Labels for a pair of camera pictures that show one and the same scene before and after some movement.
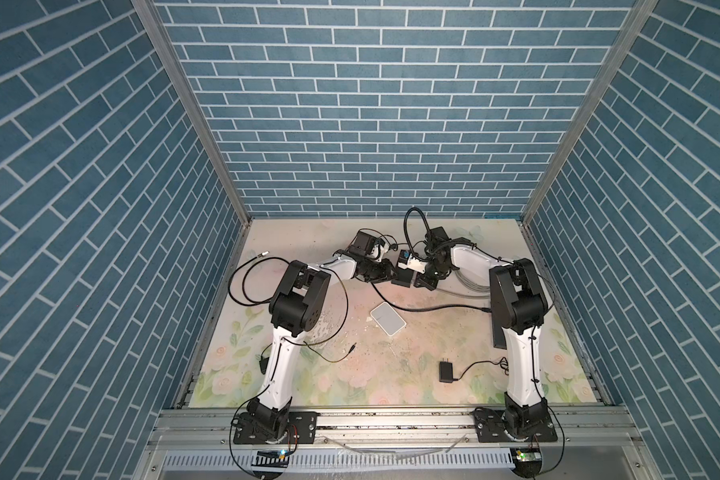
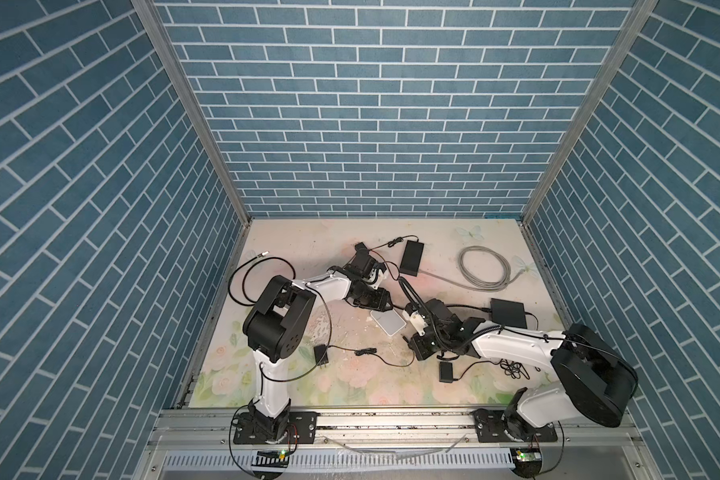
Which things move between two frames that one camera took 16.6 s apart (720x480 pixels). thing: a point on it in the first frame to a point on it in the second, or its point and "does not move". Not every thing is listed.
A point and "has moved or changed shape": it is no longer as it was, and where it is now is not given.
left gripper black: [386, 273] to [379, 300]
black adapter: [264, 360] has moved or changed shape
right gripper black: [420, 281] to [416, 347]
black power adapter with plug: [446, 374] does not move
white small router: [388, 319] does not move
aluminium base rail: [395, 445] does not move
